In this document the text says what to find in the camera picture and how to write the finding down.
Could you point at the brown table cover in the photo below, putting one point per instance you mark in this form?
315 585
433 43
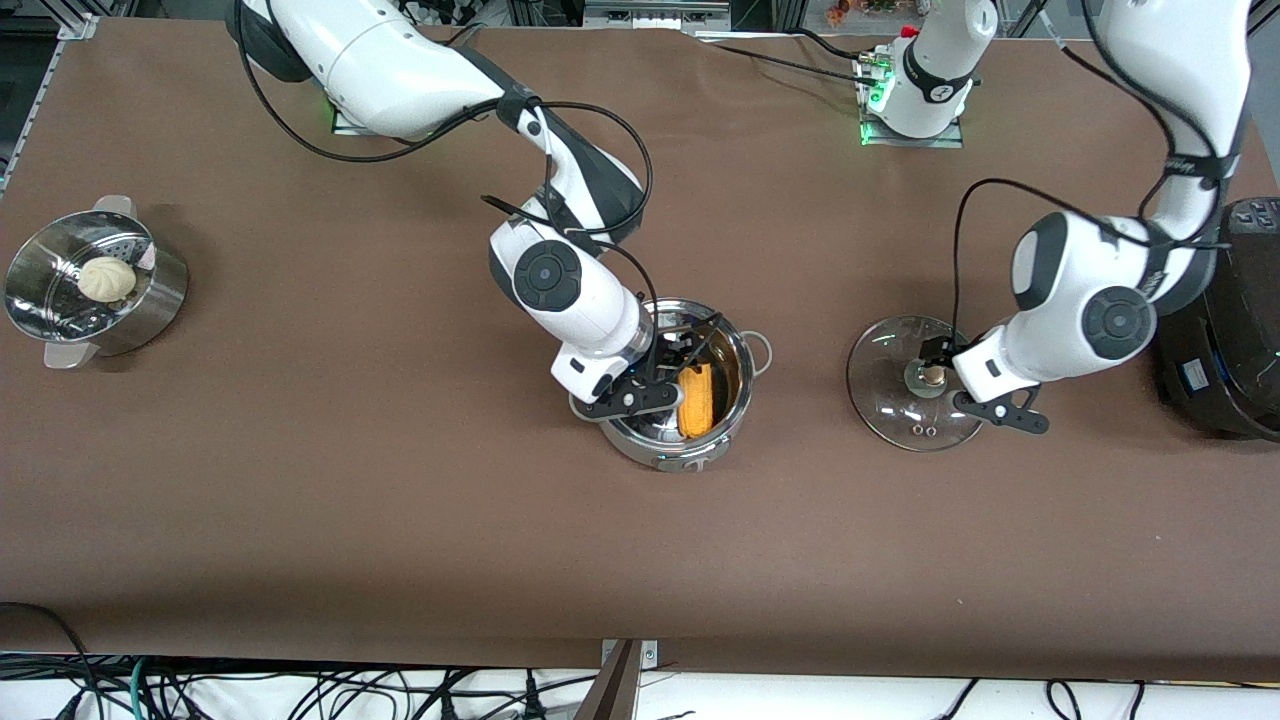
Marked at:
900 550

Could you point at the glass pot lid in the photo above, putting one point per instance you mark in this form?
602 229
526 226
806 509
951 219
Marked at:
890 390

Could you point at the aluminium corner profile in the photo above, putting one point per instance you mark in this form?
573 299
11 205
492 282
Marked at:
80 27

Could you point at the orange background object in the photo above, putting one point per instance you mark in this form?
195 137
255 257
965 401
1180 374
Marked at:
838 10

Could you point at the white steamed bun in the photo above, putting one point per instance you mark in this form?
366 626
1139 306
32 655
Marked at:
108 280

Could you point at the dark metal bar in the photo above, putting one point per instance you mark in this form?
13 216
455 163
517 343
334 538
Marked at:
612 695

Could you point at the yellow corn cob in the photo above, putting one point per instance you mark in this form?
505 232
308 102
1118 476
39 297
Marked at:
696 405

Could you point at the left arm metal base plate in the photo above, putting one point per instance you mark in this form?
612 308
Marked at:
950 140

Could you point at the stainless steel steamer pot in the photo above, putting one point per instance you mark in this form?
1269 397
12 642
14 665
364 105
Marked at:
150 310

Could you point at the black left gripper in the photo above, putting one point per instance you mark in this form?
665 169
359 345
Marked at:
937 352

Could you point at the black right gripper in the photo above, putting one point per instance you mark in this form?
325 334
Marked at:
673 354

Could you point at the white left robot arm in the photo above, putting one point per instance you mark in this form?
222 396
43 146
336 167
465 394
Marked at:
1180 60

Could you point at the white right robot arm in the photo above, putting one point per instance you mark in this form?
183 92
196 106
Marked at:
400 60

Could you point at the grey electronics box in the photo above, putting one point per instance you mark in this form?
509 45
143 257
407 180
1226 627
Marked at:
655 15

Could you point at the small silver table bracket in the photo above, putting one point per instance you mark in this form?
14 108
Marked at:
648 652

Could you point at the black rice cooker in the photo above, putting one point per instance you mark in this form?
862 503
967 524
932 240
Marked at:
1230 340

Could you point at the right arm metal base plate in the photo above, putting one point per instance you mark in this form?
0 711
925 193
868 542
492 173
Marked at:
342 128

